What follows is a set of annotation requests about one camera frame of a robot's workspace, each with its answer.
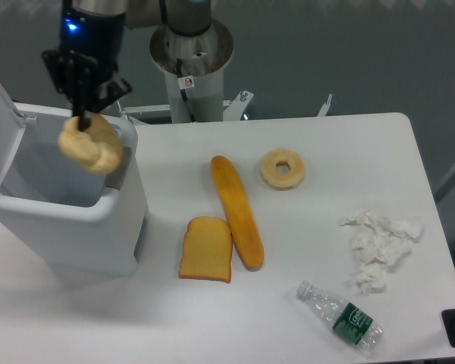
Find toast bread slice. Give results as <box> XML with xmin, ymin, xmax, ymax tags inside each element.
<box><xmin>178</xmin><ymin>216</ymin><xmax>233</xmax><ymax>284</ymax></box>

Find white trash can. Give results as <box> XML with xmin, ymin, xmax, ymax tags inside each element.
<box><xmin>0</xmin><ymin>84</ymin><xmax>148</xmax><ymax>275</ymax></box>

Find clear plastic water bottle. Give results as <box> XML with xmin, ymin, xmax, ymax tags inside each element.
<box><xmin>297</xmin><ymin>281</ymin><xmax>383</xmax><ymax>352</ymax></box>

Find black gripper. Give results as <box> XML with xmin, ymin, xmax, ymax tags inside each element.
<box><xmin>42</xmin><ymin>49</ymin><xmax>132</xmax><ymax>131</ymax></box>

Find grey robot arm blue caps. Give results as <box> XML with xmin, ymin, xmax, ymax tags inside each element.
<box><xmin>42</xmin><ymin>1</ymin><xmax>212</xmax><ymax>131</ymax></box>

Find crumpled white tissue paper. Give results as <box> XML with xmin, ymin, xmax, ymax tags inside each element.
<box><xmin>339</xmin><ymin>210</ymin><xmax>425</xmax><ymax>296</ymax></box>

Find ring donut bread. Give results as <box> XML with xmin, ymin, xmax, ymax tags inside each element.
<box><xmin>260</xmin><ymin>149</ymin><xmax>306</xmax><ymax>190</ymax></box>

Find round braided bread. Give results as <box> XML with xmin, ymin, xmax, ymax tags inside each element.
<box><xmin>58</xmin><ymin>115</ymin><xmax>124</xmax><ymax>175</ymax></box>

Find long baguette bread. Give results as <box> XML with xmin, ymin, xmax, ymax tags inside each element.
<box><xmin>211</xmin><ymin>155</ymin><xmax>265</xmax><ymax>271</ymax></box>

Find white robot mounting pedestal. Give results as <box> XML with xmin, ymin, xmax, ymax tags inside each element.
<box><xmin>116</xmin><ymin>19</ymin><xmax>333</xmax><ymax>124</ymax></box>

